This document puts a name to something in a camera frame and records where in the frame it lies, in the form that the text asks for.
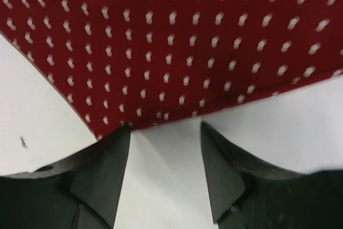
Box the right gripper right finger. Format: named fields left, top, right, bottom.
left=200, top=122, right=342, bottom=229

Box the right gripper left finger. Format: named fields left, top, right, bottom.
left=1, top=125, right=131, bottom=228

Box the red polka dot skirt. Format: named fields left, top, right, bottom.
left=1, top=0, right=342, bottom=137

